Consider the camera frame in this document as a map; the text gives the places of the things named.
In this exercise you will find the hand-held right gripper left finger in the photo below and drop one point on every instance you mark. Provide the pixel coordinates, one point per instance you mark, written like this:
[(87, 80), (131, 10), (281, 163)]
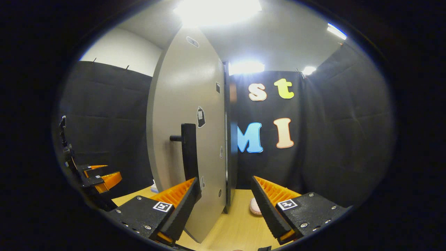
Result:
[(184, 212)]

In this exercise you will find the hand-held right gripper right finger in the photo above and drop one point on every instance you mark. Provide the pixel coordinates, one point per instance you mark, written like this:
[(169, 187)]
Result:
[(266, 212)]

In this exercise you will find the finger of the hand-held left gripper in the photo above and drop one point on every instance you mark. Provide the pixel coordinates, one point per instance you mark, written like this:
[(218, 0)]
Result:
[(94, 181), (95, 170)]

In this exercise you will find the pink round coaster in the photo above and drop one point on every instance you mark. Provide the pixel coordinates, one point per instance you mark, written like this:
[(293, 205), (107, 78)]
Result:
[(255, 207)]

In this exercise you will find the grey cabinet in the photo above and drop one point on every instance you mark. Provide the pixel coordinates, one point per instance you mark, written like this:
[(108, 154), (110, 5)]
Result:
[(231, 157)]

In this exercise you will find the beige cabinet door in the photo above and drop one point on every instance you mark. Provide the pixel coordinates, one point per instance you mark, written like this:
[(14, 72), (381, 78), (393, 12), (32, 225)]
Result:
[(174, 97)]

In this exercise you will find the printed paper stack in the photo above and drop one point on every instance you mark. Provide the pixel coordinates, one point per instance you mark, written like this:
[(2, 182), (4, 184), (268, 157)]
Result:
[(154, 187)]

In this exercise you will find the black backdrop cloth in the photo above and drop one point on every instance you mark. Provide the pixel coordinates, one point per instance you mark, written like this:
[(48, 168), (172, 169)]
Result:
[(331, 139)]

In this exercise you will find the large ceiling light panel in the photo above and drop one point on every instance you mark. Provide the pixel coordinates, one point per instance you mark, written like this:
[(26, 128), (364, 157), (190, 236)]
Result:
[(216, 12)]

